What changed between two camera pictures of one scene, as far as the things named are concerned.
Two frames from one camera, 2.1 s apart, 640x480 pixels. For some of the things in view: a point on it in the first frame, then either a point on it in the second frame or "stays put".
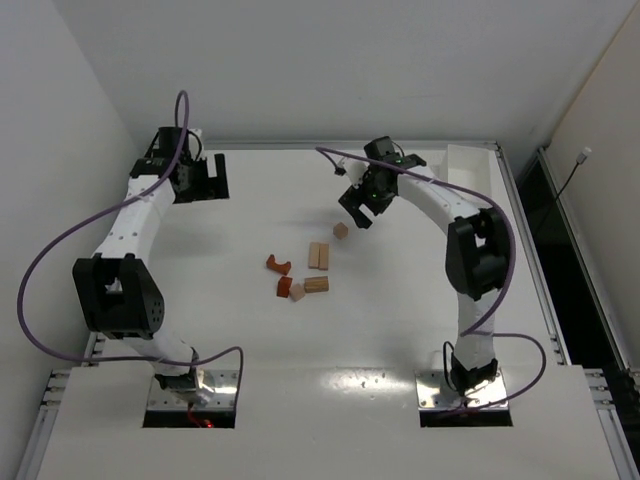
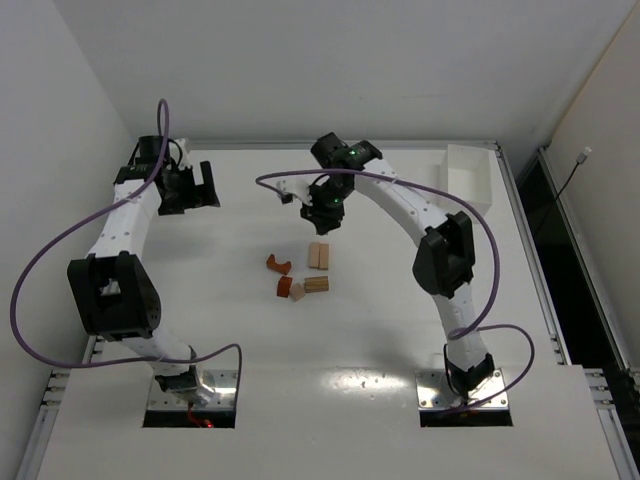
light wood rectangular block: [324, 256] stays put
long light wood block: [313, 255] stays put
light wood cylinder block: [316, 284] stays put
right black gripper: [354, 198] → [323, 216]
